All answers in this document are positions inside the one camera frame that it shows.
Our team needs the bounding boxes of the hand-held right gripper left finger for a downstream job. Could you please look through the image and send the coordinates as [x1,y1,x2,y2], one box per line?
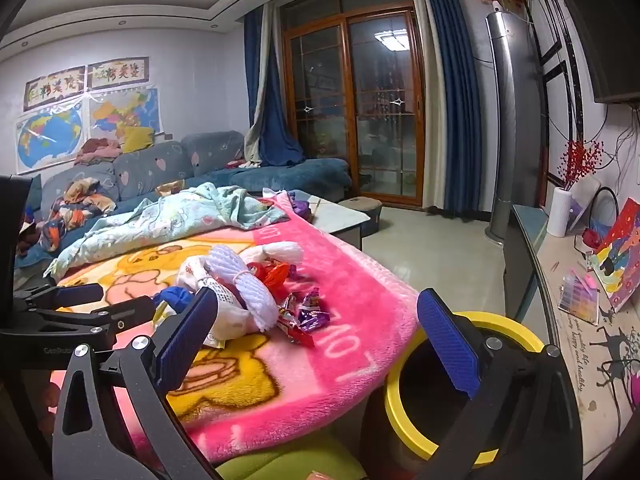
[52,287,221,480]

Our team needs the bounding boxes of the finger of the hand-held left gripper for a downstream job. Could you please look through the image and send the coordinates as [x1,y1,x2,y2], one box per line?
[15,283,104,309]
[37,296,157,334]

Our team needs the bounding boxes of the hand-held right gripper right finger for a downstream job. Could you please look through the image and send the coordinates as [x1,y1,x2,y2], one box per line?
[412,288,583,480]

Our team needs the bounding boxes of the blue plastic wrapper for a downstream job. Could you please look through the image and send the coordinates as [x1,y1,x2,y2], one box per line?
[152,287,193,318]

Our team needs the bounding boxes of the white plastic bag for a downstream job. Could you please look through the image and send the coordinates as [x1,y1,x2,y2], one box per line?
[175,257,253,348]

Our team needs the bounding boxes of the yellow rimmed black trash bin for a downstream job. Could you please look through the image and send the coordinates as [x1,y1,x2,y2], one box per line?
[360,311,546,480]

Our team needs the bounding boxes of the red plastic bag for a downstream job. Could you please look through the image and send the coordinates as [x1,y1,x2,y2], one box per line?
[250,260,293,293]

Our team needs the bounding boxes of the red striped candy wrapper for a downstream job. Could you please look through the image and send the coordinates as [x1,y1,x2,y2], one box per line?
[275,310,317,349]

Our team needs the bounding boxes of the white foam fruit net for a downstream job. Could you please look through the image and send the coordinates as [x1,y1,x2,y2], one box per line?
[250,241,302,266]

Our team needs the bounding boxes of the purple snack wrapper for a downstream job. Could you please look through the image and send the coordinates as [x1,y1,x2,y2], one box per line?
[295,287,332,334]

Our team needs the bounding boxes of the orange patterned blanket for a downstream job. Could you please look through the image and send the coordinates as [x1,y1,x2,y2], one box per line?
[40,177,119,254]

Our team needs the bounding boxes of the light blue printed quilt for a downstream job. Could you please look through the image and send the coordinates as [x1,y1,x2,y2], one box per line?
[44,182,291,281]

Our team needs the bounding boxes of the pink printed fleece blanket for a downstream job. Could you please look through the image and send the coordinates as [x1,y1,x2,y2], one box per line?
[45,195,421,466]

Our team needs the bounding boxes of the world map poster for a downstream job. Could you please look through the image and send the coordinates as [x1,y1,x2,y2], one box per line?
[15,102,84,174]

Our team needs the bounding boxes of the dark television cabinet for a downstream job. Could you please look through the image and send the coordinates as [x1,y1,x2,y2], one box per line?
[502,204,640,461]

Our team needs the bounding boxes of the pile of red clothes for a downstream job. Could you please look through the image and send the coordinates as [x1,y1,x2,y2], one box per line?
[75,138,124,166]

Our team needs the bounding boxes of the clear bead organiser box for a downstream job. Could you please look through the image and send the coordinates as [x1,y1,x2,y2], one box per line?
[557,270,600,326]

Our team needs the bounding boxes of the framed calligraphy banner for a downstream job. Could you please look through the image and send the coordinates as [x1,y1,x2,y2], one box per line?
[23,67,84,111]
[87,56,150,89]

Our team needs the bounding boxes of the dark round stool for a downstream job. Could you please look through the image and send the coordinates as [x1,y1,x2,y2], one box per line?
[339,197,384,236]

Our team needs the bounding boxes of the yellow cushion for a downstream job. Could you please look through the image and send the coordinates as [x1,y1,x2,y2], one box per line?
[122,126,156,154]

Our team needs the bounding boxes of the person's green fleece garment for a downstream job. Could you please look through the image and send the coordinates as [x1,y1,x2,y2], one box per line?
[215,435,366,480]

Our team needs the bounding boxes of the grey coffee table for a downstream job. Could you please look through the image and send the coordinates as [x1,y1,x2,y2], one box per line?
[262,189,371,251]

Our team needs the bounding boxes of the country map poster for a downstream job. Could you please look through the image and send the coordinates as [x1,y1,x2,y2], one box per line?
[90,87,164,144]

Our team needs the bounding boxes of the colourful portrait painting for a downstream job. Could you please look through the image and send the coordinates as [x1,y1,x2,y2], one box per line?
[590,197,640,314]

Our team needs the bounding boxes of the white canvas board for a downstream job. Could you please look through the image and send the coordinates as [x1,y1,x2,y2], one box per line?
[567,177,601,234]

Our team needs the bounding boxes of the blue grey heart-print sofa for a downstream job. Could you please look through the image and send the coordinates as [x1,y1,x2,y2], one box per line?
[15,130,351,271]

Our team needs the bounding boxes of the silver tower air conditioner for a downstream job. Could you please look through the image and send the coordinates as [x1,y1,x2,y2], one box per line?
[485,10,546,246]

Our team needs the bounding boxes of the blue and beige curtain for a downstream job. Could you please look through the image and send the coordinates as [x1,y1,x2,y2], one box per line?
[243,2,306,169]
[415,0,494,221]

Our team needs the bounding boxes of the wooden sliding glass door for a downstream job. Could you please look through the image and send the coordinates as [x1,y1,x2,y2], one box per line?
[280,0,426,206]

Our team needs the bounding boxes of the blue basket with handle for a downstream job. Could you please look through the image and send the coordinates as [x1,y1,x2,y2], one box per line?
[582,186,624,251]

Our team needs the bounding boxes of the black cables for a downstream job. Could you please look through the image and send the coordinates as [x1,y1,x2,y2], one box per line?
[597,104,640,203]

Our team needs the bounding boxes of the wall-mounted black television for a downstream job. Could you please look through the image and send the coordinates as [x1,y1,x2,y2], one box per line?
[542,0,640,104]

